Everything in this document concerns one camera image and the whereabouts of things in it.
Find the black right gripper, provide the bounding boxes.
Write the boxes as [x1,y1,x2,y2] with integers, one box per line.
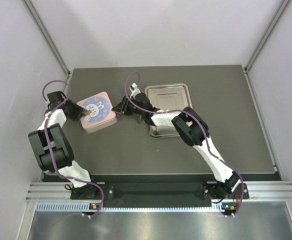
[112,96,145,117]

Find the pink chocolate tin box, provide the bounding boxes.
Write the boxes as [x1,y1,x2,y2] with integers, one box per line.
[80,117,117,134]

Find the steel tongs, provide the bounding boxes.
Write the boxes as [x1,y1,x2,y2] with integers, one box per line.
[136,115,142,124]

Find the silver tin lid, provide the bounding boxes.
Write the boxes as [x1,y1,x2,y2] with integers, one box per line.
[77,91,117,120]

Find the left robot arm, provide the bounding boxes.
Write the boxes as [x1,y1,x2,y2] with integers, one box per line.
[28,100,101,199]

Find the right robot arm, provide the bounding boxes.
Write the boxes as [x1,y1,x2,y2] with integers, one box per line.
[112,93,245,203]

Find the steel serving tray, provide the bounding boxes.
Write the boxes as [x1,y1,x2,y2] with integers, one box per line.
[144,83,193,138]

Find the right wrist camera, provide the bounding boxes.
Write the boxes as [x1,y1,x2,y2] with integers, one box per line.
[129,83,141,99]

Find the left aluminium corner post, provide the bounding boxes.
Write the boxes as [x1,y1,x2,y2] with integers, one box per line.
[22,0,71,76]

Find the aluminium corner post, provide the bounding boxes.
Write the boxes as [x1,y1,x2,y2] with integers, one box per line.
[22,0,71,76]
[243,0,292,75]

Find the grey slotted cable duct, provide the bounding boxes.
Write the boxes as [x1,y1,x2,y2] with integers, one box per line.
[36,202,225,213]

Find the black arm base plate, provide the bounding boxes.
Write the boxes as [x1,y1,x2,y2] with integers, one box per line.
[70,181,251,201]

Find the aluminium frame rail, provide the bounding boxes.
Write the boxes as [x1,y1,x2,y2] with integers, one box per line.
[26,181,292,202]

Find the right aluminium corner post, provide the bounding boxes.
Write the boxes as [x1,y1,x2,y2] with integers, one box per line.
[243,0,292,75]

